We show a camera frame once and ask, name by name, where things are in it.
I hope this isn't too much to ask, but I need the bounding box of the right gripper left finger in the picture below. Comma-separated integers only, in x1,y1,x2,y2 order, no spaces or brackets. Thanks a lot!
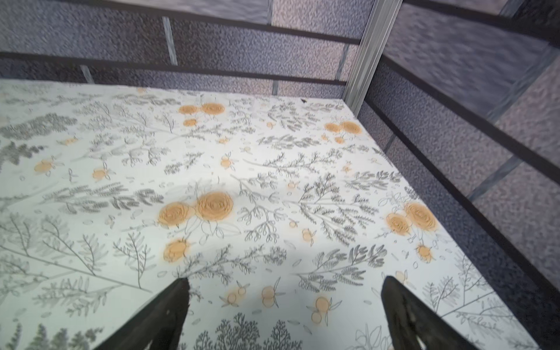
97,278,190,349

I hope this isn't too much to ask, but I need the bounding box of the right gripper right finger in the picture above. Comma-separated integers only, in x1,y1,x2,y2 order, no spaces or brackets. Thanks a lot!
381,276,476,350

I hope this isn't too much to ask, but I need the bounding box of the right aluminium frame post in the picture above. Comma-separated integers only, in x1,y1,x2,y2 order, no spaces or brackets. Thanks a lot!
343,0,403,115

